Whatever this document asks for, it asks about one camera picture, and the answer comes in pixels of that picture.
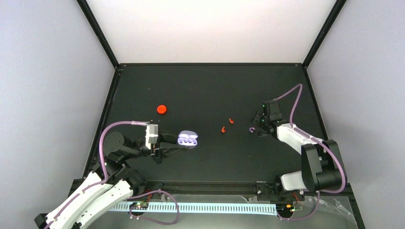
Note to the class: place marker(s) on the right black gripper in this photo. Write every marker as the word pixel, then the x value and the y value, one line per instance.
pixel 255 121

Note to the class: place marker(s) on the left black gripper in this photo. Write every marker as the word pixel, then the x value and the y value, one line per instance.
pixel 161 148

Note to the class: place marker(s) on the lavender earbud charging case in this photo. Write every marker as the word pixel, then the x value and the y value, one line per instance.
pixel 187 138

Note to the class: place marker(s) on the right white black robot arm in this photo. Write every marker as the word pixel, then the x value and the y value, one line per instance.
pixel 321 164

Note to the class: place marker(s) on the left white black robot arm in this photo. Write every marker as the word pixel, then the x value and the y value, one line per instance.
pixel 114 180

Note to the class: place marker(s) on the orange round case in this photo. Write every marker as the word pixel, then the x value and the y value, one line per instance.
pixel 161 109

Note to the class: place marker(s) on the left circuit board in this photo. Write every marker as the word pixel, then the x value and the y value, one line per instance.
pixel 138 206

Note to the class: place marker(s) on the circuit board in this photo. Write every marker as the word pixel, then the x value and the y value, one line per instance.
pixel 138 206
pixel 288 208

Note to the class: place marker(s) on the right circuit board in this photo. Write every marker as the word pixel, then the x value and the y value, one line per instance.
pixel 288 208

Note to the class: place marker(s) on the clear plastic sheet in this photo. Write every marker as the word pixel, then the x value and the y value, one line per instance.
pixel 320 212

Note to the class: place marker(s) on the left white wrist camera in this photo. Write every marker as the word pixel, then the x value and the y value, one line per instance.
pixel 152 134

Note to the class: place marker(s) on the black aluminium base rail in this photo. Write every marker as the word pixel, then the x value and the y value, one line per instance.
pixel 204 187

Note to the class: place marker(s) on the light blue slotted cable duct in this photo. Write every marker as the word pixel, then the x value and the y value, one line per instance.
pixel 211 208

